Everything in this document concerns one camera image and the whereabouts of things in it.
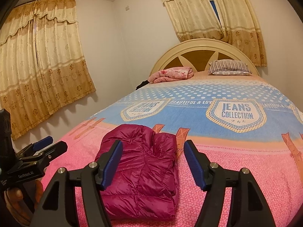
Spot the beige curtain behind headboard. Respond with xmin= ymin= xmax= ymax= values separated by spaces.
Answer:
xmin=161 ymin=0 xmax=267 ymax=67

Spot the beige curtain side window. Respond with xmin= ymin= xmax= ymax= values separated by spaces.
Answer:
xmin=1 ymin=0 xmax=95 ymax=140

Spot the folded pink floral blanket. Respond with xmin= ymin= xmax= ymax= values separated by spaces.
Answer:
xmin=148 ymin=67 xmax=194 ymax=84

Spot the pink and blue bedspread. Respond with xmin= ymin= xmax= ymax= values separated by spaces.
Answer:
xmin=42 ymin=72 xmax=302 ymax=226

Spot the black item beside bed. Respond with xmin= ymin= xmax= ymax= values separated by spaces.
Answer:
xmin=136 ymin=80 xmax=149 ymax=90

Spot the person's left hand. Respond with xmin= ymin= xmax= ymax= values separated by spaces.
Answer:
xmin=4 ymin=179 xmax=44 ymax=226

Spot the cream arched headboard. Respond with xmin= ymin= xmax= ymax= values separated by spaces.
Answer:
xmin=151 ymin=38 xmax=259 ymax=75

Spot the striped pillow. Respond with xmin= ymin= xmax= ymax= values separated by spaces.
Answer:
xmin=208 ymin=59 xmax=252 ymax=76

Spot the magenta puffer jacket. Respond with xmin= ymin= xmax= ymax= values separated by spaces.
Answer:
xmin=96 ymin=124 xmax=179 ymax=221

